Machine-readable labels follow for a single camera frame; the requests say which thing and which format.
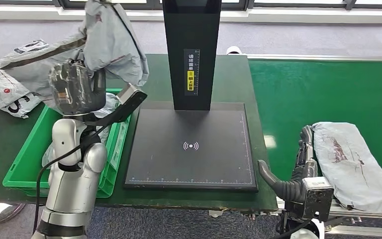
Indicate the white round roller cap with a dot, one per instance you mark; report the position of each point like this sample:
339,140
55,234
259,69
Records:
234,50

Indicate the black yellow scanner label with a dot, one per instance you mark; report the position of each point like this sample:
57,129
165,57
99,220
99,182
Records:
191,72

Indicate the white table bracket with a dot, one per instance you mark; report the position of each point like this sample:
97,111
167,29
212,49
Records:
215,212

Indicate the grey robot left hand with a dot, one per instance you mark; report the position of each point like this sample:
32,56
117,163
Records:
75,89

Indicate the grey parcel bag dark stain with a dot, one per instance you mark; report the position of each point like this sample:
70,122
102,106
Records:
359,171

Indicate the dark window frame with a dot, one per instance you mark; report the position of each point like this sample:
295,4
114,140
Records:
59,3

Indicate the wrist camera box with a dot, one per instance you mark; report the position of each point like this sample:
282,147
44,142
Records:
318,198
131,99

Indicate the green plastic crate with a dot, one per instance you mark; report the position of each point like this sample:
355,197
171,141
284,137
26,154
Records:
23,158

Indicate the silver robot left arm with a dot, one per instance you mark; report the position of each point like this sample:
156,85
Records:
72,184

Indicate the plump grey parcel bag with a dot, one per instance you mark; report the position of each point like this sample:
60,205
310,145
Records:
110,104

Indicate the green conveyor belt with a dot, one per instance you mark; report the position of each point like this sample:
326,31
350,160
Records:
309,92

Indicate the white bag black lettering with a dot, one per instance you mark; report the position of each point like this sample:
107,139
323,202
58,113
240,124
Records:
23,107

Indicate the black inbound scanner machine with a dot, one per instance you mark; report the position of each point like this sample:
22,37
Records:
191,158

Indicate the grey parcel bag red smear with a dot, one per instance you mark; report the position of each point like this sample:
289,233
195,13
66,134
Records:
112,39

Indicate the round chrome stand base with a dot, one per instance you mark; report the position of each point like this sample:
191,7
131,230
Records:
0,211

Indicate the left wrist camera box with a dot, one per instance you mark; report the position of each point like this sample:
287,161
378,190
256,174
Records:
131,99

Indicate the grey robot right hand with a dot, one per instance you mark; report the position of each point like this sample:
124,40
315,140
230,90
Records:
290,191

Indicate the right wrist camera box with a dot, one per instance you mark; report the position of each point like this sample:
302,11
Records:
318,198

